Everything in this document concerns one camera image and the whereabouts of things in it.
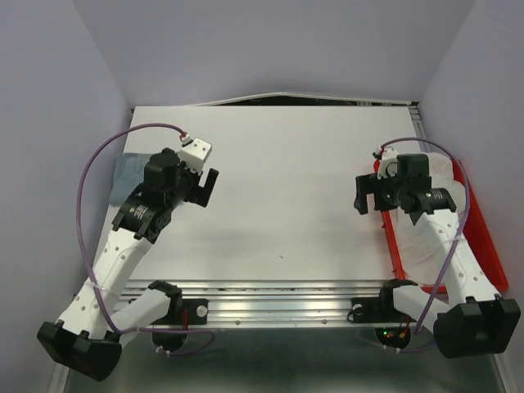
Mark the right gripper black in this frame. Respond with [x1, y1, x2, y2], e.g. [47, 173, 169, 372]
[352, 168, 408, 215]

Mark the white skirt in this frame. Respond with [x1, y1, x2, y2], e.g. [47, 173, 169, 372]
[391, 152, 465, 286]

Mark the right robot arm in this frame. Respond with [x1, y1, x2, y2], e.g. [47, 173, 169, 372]
[350, 149, 521, 359]

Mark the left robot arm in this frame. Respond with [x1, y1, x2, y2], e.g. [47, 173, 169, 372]
[37, 139, 219, 382]

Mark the folded light blue skirt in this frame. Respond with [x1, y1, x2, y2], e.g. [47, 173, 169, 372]
[109, 152, 151, 206]

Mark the red plastic tray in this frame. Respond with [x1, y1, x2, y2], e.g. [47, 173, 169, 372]
[382, 153, 508, 292]

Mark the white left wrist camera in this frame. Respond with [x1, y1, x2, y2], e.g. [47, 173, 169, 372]
[178, 137, 212, 174]

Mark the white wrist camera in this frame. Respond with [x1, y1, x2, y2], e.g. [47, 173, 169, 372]
[373, 147, 398, 180]
[178, 137, 212, 174]

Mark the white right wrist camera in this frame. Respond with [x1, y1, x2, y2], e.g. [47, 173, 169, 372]
[373, 147, 398, 180]

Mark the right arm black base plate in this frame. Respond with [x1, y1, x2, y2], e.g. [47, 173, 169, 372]
[346, 297, 395, 323]

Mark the aluminium frame rail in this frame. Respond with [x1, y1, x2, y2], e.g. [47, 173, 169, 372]
[100, 280, 401, 332]

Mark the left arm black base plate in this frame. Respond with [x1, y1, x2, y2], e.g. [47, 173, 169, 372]
[150, 298, 208, 328]

